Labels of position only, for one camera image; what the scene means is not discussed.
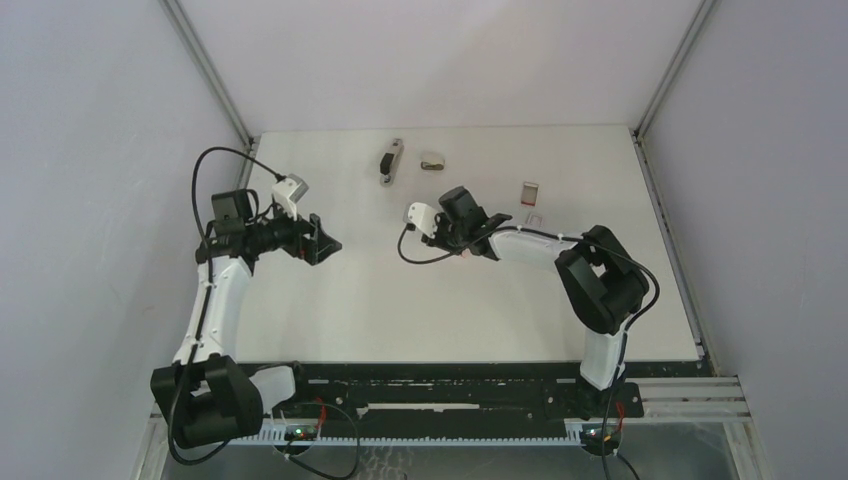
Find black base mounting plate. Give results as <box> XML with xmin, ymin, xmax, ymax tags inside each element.
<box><xmin>274</xmin><ymin>361</ymin><xmax>713</xmax><ymax>439</ymax></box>

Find left controller board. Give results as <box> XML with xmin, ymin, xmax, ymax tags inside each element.
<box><xmin>284</xmin><ymin>426</ymin><xmax>320</xmax><ymax>442</ymax></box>

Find small beige stapler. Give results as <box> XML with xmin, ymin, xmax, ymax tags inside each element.
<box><xmin>420</xmin><ymin>151</ymin><xmax>446</xmax><ymax>171</ymax></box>

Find left aluminium frame post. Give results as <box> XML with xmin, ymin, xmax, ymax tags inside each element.
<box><xmin>159</xmin><ymin>0</ymin><xmax>255</xmax><ymax>153</ymax></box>

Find closed red staple box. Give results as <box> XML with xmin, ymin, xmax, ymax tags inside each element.
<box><xmin>525</xmin><ymin>212</ymin><xmax>544</xmax><ymax>229</ymax></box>

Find right controller board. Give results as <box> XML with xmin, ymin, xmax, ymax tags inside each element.
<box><xmin>579</xmin><ymin>424</ymin><xmax>622</xmax><ymax>457</ymax></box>

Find left black camera cable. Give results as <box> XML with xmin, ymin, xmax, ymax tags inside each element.
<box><xmin>165</xmin><ymin>146</ymin><xmax>293</xmax><ymax>466</ymax></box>

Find controller board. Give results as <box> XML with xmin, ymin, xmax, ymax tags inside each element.
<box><xmin>579</xmin><ymin>424</ymin><xmax>622</xmax><ymax>457</ymax></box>
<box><xmin>284</xmin><ymin>426</ymin><xmax>320</xmax><ymax>442</ymax></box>

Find right aluminium frame post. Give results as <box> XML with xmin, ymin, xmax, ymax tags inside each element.
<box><xmin>632</xmin><ymin>0</ymin><xmax>720</xmax><ymax>160</ymax></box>

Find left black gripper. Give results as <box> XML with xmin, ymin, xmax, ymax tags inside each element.
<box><xmin>247</xmin><ymin>200</ymin><xmax>340</xmax><ymax>266</ymax></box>

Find right black camera cable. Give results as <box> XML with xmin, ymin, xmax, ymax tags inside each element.
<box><xmin>397</xmin><ymin>222</ymin><xmax>662</xmax><ymax>480</ymax></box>

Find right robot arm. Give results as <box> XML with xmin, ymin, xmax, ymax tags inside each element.
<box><xmin>404</xmin><ymin>186</ymin><xmax>660</xmax><ymax>416</ymax></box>

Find white cable duct rail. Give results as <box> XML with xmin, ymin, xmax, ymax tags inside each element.
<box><xmin>232</xmin><ymin>423</ymin><xmax>584</xmax><ymax>447</ymax></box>

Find aluminium frame post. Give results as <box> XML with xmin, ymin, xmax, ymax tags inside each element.
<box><xmin>632</xmin><ymin>0</ymin><xmax>720</xmax><ymax>160</ymax></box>
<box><xmin>159</xmin><ymin>0</ymin><xmax>255</xmax><ymax>153</ymax></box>

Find black camera cable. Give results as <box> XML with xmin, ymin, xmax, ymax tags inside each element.
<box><xmin>165</xmin><ymin>146</ymin><xmax>293</xmax><ymax>466</ymax></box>
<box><xmin>397</xmin><ymin>222</ymin><xmax>662</xmax><ymax>480</ymax></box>

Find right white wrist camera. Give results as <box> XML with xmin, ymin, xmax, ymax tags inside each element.
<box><xmin>405</xmin><ymin>202</ymin><xmax>439</xmax><ymax>239</ymax></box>

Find grey black long stapler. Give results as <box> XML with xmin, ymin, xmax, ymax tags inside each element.
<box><xmin>379</xmin><ymin>138</ymin><xmax>404</xmax><ymax>187</ymax></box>

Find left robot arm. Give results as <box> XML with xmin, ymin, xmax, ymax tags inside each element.
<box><xmin>150</xmin><ymin>180</ymin><xmax>342</xmax><ymax>449</ymax></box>

